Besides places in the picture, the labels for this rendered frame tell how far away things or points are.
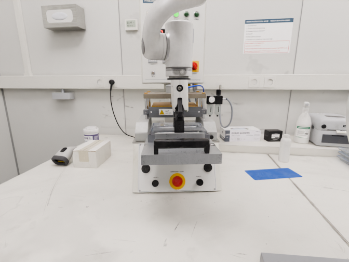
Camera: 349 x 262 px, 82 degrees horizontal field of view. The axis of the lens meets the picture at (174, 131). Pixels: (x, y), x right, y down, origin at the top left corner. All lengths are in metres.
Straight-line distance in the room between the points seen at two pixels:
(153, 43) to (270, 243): 0.61
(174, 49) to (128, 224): 0.53
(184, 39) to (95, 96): 1.20
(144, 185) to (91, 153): 0.36
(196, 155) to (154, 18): 0.37
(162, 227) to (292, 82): 1.25
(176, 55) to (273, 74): 1.04
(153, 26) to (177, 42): 0.09
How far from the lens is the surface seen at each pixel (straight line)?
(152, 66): 1.09
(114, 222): 0.68
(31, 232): 0.74
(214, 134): 0.82
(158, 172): 0.79
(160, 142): 0.53
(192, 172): 0.80
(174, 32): 0.64
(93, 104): 1.74
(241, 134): 1.33
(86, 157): 1.07
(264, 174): 1.02
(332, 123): 1.44
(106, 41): 1.69
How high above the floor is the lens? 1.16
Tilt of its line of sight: 13 degrees down
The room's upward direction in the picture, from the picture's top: straight up
